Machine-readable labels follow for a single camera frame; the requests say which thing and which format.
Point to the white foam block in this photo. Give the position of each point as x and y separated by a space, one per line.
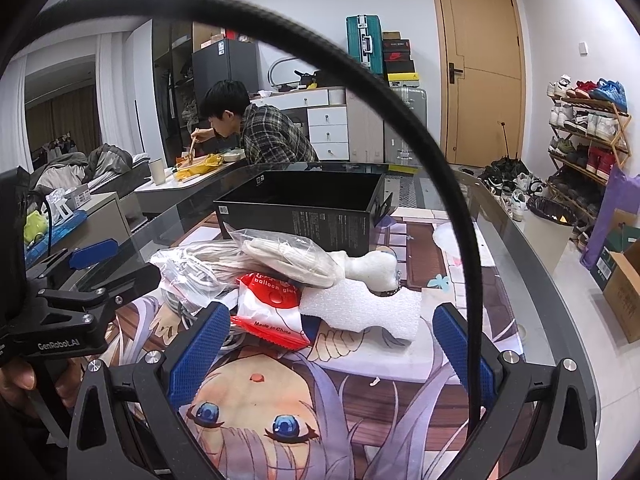
349 305

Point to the white drawer cabinet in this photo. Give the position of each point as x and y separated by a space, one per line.
338 124

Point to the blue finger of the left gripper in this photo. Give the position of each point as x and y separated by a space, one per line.
82 258

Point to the clothes pile on sofa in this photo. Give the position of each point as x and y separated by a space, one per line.
107 169

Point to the black cardboard box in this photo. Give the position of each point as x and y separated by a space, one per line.
339 211

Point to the yellow food bag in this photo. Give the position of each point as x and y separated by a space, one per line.
195 167

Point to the beige cup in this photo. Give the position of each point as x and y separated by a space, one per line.
157 171

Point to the black fridge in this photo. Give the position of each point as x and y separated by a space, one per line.
226 59

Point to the wooden door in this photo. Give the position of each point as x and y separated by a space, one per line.
482 64

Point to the grey side table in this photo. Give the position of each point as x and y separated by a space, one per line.
155 199

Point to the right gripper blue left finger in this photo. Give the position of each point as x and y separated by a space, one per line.
193 351

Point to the man in plaid shirt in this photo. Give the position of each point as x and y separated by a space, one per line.
267 135

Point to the teal suitcase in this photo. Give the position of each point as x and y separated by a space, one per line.
365 41

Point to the white plush toy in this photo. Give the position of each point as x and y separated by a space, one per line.
376 269

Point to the stacked shoe boxes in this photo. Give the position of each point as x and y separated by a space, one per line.
398 62

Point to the red snack packet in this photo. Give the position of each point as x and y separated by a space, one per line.
269 309

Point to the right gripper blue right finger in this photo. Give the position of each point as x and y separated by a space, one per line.
451 332

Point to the pile of shoes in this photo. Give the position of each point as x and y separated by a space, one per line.
512 185

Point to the wooden shoe rack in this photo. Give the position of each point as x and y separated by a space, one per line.
588 120

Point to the operator left hand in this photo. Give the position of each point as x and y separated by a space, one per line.
18 380

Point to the anime print desk mat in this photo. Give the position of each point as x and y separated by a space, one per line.
350 405

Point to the open cardboard box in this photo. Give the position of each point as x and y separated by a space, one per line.
623 291

